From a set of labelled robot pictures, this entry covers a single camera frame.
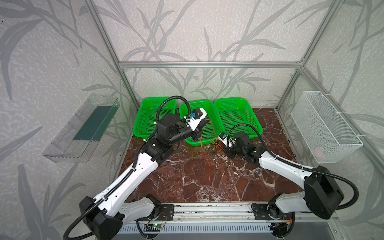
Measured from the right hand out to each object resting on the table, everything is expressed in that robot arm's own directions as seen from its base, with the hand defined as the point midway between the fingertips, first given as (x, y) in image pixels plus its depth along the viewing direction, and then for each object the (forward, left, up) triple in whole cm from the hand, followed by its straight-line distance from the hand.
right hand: (225, 140), depth 87 cm
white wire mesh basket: (-11, -42, +21) cm, 48 cm away
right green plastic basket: (+30, -11, -12) cm, 34 cm away
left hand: (-5, +10, +28) cm, 30 cm away
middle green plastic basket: (+35, +8, -7) cm, 36 cm away
